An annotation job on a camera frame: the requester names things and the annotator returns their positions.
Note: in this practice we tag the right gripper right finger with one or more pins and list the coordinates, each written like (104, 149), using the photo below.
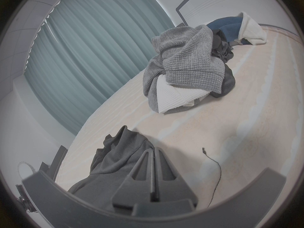
(173, 186)

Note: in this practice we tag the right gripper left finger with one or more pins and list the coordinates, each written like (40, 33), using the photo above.
(135, 189)

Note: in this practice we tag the black T-shirt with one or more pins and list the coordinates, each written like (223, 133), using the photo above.
(109, 165)

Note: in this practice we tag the bed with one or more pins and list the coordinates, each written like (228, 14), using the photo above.
(237, 127)

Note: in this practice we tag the pile of clothes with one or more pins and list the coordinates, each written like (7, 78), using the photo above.
(190, 60)

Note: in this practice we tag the thin black thread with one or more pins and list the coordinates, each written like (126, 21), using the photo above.
(220, 172)

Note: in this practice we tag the black chest of drawers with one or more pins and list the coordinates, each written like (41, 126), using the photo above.
(57, 160)

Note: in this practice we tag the blue-green curtain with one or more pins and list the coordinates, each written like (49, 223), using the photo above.
(95, 56)

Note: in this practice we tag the round white wall mirror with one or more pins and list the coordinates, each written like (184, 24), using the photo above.
(23, 163)

